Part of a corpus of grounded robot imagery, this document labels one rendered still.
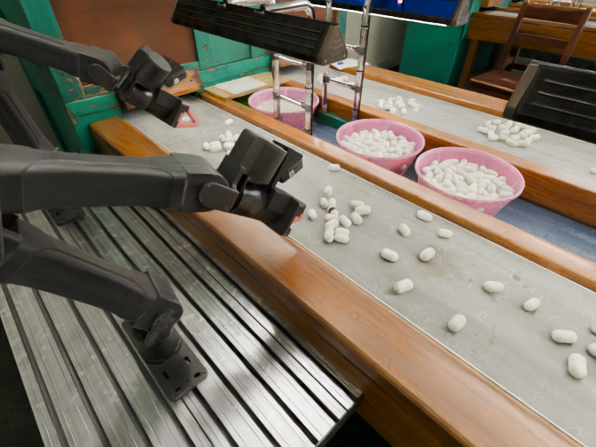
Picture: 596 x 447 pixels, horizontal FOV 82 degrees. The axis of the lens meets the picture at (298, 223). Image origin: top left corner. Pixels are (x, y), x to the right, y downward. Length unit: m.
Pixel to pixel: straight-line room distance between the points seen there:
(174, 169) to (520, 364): 0.58
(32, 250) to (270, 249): 0.39
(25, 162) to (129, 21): 1.01
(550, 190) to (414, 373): 0.71
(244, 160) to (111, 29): 0.94
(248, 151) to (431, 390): 0.42
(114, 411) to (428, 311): 0.54
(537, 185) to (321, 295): 0.72
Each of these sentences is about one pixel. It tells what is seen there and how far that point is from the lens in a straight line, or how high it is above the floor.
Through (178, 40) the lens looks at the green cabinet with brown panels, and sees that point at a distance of 1.47.
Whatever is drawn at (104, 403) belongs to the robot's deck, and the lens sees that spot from 0.69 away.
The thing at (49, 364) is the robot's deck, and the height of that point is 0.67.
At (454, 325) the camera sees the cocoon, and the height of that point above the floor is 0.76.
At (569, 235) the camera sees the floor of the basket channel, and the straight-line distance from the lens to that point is 1.08.
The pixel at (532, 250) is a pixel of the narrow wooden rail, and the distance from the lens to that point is 0.83.
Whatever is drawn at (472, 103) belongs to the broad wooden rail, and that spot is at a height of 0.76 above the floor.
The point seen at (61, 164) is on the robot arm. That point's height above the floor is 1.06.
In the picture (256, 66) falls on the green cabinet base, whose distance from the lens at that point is 1.66.
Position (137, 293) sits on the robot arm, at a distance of 0.54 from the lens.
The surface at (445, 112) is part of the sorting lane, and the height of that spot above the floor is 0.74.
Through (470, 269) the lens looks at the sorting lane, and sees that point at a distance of 0.76.
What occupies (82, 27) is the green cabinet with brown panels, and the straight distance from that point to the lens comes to 1.35.
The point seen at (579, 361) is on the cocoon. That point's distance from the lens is 0.69.
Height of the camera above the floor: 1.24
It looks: 40 degrees down
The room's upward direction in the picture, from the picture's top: straight up
